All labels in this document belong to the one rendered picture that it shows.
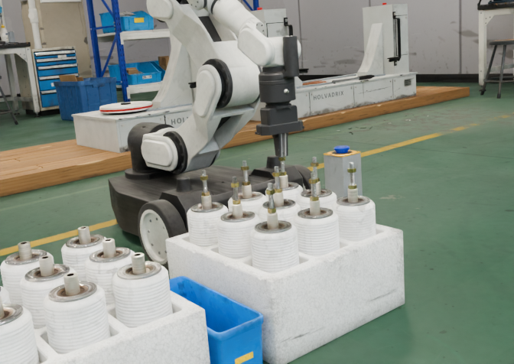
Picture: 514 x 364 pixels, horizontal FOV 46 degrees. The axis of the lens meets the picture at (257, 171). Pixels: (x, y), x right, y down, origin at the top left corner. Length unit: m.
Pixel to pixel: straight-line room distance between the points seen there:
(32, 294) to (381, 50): 4.18
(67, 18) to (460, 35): 4.45
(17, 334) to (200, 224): 0.55
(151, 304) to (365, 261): 0.50
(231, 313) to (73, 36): 6.67
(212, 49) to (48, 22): 5.93
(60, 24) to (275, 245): 6.66
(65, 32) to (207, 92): 6.03
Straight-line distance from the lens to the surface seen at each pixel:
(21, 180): 3.08
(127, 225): 2.04
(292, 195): 1.52
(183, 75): 3.73
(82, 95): 5.77
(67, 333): 1.02
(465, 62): 6.90
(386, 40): 4.99
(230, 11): 1.57
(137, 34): 6.40
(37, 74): 6.72
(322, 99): 4.27
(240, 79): 1.74
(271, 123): 1.48
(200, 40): 1.83
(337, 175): 1.60
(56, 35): 7.66
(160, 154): 2.02
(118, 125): 3.34
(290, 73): 1.46
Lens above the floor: 0.62
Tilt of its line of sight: 12 degrees down
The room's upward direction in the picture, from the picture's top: 4 degrees counter-clockwise
